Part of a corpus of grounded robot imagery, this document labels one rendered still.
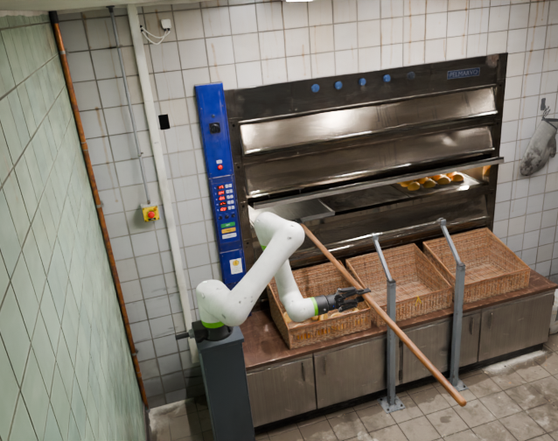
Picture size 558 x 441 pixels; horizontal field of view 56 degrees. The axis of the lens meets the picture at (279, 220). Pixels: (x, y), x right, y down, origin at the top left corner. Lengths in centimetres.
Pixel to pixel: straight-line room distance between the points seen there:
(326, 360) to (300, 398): 30
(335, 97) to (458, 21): 92
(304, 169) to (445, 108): 104
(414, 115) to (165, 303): 204
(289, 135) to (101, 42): 119
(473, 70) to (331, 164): 115
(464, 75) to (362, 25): 83
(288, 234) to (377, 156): 147
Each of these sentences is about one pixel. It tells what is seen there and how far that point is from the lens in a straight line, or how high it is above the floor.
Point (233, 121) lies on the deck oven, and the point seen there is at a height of 192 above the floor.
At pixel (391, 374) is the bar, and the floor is 26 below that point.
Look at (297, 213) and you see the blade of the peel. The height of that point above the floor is 119.
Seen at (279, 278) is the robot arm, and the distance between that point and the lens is 252.
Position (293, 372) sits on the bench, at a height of 45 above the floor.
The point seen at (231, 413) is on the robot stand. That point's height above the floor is 80.
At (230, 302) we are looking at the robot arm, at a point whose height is 144.
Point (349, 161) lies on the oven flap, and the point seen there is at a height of 154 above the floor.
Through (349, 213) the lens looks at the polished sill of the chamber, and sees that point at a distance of 358.
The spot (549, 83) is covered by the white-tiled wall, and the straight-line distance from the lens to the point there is 422.
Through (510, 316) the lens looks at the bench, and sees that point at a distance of 398.
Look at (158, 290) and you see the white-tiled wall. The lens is 346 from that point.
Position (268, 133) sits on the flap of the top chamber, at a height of 181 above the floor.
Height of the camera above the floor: 257
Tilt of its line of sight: 23 degrees down
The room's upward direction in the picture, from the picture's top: 5 degrees counter-clockwise
